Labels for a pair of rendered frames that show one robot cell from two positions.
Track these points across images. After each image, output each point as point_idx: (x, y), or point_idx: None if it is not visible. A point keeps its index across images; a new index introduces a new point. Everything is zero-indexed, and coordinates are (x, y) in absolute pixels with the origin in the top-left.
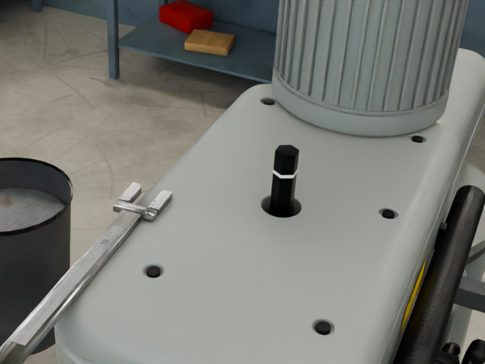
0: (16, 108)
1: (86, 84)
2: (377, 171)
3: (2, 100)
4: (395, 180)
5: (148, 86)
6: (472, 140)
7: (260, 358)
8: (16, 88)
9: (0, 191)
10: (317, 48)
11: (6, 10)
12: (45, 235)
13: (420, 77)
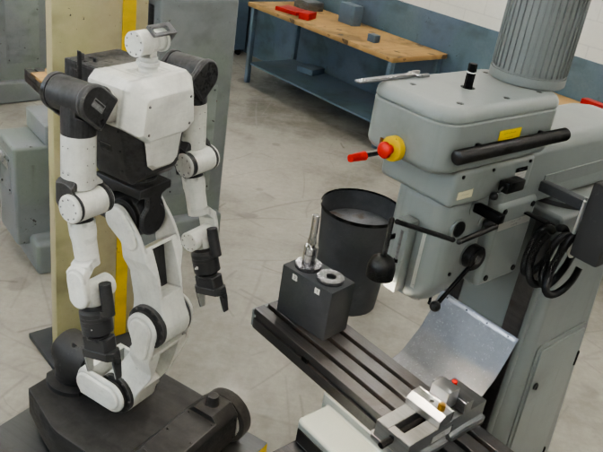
0: (384, 189)
1: None
2: (512, 91)
3: (377, 182)
4: (518, 94)
5: None
6: None
7: (434, 100)
8: (388, 178)
9: (358, 210)
10: (505, 46)
11: None
12: (377, 235)
13: (544, 64)
